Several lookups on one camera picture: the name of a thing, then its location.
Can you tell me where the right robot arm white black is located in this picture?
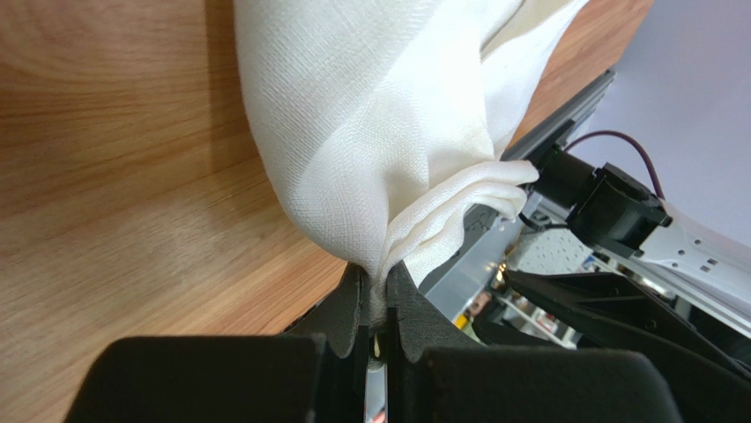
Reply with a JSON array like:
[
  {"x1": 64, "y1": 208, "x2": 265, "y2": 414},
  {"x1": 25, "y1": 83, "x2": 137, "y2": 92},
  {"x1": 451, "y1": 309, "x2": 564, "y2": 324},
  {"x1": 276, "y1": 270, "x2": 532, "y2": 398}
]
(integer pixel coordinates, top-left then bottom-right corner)
[{"x1": 529, "y1": 146, "x2": 750, "y2": 337}]

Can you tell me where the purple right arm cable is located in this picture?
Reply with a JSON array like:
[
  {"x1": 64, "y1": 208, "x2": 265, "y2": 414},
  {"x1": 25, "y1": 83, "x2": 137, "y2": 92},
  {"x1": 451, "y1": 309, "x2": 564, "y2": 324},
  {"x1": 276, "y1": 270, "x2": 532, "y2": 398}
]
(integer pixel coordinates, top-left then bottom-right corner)
[{"x1": 562, "y1": 130, "x2": 667, "y2": 201}]

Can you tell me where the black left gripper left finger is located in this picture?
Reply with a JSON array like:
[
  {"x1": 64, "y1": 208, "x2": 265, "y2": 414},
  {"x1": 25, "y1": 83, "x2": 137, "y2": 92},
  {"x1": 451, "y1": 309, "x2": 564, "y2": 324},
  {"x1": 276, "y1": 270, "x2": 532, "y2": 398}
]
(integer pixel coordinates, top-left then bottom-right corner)
[{"x1": 284, "y1": 263, "x2": 370, "y2": 422}]

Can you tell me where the white cloth napkin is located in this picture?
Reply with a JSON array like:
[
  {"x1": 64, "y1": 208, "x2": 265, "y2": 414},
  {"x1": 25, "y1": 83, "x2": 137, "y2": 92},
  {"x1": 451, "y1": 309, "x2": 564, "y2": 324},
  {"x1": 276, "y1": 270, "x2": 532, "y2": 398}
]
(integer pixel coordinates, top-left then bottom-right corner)
[{"x1": 234, "y1": 1, "x2": 584, "y2": 326}]

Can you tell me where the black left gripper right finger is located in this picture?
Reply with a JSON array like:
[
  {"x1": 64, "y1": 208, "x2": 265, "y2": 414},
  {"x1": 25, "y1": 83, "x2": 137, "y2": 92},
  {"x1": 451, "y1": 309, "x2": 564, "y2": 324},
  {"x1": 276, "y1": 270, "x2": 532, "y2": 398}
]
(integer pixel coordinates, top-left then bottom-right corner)
[{"x1": 383, "y1": 262, "x2": 481, "y2": 422}]

